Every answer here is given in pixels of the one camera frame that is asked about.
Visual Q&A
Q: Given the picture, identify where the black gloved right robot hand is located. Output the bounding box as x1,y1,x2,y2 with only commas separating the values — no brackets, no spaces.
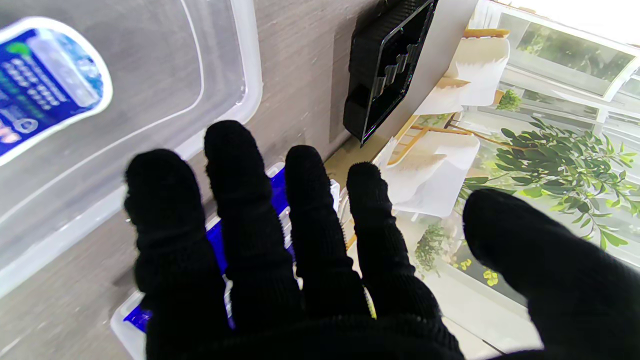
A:
124,120,640,360

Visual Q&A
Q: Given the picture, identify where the brown kraft paper container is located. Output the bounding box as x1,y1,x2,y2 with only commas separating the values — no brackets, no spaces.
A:
324,134,388,188

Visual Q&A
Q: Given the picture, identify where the clear box with blue clips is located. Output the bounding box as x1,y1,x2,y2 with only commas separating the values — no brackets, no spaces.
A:
110,162,351,360

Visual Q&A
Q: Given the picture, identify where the black plastic tray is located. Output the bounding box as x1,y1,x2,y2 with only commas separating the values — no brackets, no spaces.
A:
343,0,440,147

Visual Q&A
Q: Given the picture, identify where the printed garden backdrop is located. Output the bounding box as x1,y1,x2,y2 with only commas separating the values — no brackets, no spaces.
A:
345,0,640,360

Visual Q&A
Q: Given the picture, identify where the clear lid with blue label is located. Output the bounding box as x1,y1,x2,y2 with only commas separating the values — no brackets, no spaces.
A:
0,0,263,298

